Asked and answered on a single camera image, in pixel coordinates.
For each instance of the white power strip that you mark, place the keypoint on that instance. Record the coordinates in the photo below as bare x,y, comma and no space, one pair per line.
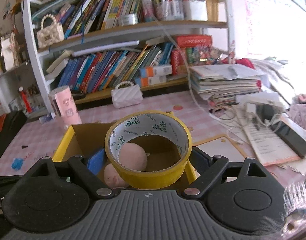
263,108

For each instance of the pink plush pig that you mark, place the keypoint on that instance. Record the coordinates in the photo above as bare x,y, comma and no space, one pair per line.
112,179

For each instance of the white quilted pearl purse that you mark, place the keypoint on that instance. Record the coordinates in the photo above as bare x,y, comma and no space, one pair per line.
126,94

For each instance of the blue toy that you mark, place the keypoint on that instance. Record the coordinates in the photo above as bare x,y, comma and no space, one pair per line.
17,164

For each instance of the pink round plush toy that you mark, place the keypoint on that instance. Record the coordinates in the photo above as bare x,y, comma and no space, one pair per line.
133,156

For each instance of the yellow cardboard box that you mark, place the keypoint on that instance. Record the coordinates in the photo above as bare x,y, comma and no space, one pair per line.
164,168

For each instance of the cream quilted handbag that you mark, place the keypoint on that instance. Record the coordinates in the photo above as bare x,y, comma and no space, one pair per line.
50,34

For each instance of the red tassel ornament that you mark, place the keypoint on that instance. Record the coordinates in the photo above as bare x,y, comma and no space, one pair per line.
25,100

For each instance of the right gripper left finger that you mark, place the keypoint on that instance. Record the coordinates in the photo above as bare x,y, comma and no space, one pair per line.
81,175

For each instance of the stack of magazines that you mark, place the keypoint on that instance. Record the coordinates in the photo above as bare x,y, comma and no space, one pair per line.
220,84

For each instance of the white bookshelf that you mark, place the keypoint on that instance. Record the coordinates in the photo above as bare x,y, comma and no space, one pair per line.
150,42

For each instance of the black smartphone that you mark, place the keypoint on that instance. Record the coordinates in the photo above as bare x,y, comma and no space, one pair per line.
290,138

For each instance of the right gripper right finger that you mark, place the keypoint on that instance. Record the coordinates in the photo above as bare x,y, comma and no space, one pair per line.
210,169

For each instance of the yellow tape roll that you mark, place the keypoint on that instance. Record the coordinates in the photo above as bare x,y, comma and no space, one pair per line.
147,123

